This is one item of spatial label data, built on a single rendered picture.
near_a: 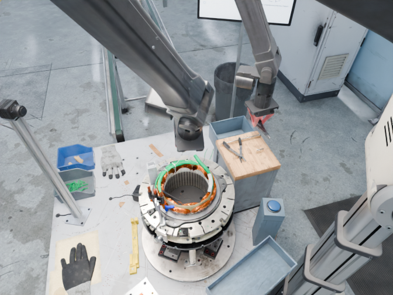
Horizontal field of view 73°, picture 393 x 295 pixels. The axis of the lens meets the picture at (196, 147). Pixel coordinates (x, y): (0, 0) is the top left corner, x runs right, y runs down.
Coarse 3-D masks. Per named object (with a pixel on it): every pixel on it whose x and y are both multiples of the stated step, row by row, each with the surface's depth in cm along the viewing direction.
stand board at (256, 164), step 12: (252, 132) 113; (216, 144) 110; (252, 144) 108; (264, 144) 108; (228, 156) 104; (252, 156) 104; (264, 156) 104; (228, 168) 102; (240, 168) 100; (252, 168) 100; (264, 168) 100; (276, 168) 102
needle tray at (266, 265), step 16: (272, 240) 81; (256, 256) 82; (272, 256) 82; (288, 256) 78; (224, 272) 75; (240, 272) 78; (256, 272) 78; (272, 272) 78; (288, 272) 75; (208, 288) 73; (224, 288) 76; (240, 288) 76; (256, 288) 76; (272, 288) 72
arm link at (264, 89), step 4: (256, 80) 88; (272, 80) 83; (260, 84) 84; (264, 84) 84; (268, 84) 83; (272, 84) 84; (256, 88) 88; (260, 88) 85; (264, 88) 85; (268, 88) 84; (272, 88) 85; (260, 92) 86; (264, 92) 86; (268, 92) 86; (272, 92) 86
